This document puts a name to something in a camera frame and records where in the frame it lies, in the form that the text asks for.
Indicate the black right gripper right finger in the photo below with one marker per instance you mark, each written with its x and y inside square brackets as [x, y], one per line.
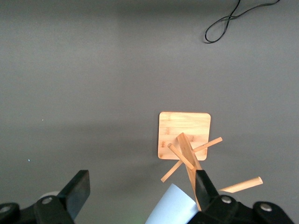
[205, 191]

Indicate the wooden mug tree stand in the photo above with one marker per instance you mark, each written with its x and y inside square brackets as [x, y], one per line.
[184, 128]

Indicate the light blue cup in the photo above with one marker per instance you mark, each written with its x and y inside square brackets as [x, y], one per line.
[171, 207]

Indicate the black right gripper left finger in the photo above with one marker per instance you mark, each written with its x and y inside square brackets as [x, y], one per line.
[77, 189]

